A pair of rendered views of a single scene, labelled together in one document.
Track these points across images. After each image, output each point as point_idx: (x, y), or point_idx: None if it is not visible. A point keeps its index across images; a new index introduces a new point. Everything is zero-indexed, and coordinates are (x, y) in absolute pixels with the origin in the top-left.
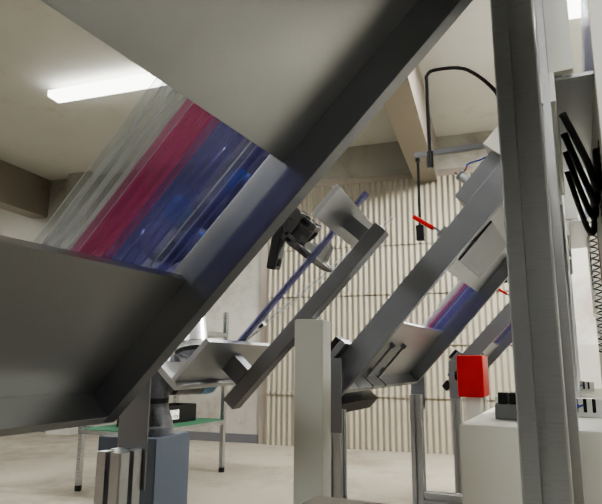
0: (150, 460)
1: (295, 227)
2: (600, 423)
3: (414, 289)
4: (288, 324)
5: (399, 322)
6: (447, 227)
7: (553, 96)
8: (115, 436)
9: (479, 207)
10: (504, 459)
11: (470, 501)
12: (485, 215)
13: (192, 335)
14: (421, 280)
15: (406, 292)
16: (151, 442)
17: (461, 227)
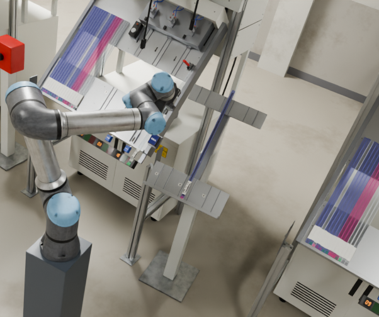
0: (89, 254)
1: (175, 98)
2: (181, 112)
3: (182, 100)
4: (208, 160)
5: (175, 116)
6: (199, 68)
7: (245, 7)
8: (70, 263)
9: (209, 56)
10: (185, 148)
11: (174, 166)
12: (209, 59)
13: (60, 172)
14: (186, 95)
15: (180, 102)
16: (90, 246)
17: (202, 66)
